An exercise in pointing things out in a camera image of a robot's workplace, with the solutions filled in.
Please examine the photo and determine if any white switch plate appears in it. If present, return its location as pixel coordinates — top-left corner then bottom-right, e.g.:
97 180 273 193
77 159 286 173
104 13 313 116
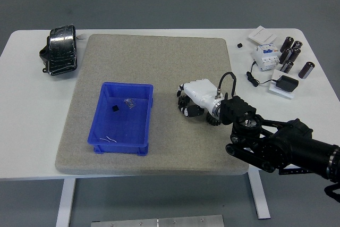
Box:
248 26 278 44

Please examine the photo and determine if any black table control panel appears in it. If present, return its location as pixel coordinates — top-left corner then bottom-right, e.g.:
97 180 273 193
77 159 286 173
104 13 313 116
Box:
279 169 308 175

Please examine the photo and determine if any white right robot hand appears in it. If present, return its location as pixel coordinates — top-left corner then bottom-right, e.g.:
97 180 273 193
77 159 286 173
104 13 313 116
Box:
176 78 223 118

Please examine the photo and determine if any black power adapter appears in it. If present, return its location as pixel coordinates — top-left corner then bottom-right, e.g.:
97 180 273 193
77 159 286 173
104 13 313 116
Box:
273 75 300 94

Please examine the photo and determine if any clear bag of screws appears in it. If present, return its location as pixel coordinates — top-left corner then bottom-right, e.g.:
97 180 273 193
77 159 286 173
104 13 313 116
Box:
122 98 137 110

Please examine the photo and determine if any white circuit breaker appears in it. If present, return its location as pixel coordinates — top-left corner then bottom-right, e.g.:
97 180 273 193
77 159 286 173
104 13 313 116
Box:
251 43 282 72

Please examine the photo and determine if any white table leg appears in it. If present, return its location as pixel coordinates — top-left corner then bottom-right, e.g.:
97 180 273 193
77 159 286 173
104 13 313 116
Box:
55 178 77 227
248 171 271 220

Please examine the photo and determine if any blue plastic box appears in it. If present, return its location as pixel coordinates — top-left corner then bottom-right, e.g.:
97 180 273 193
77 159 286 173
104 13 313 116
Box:
87 82 154 156

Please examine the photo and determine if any black adapter cable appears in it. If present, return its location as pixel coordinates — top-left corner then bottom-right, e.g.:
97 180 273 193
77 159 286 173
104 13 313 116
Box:
246 61 278 87

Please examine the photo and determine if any grey-brown mat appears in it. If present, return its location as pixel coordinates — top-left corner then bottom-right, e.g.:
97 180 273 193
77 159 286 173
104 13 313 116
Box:
55 33 250 176

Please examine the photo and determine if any white flat plate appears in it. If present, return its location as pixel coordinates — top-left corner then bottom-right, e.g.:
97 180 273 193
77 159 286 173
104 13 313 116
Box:
269 69 295 100

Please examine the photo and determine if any black tape-wrapped pedal device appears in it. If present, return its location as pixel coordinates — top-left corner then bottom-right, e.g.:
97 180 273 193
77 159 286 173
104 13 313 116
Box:
39 24 79 78

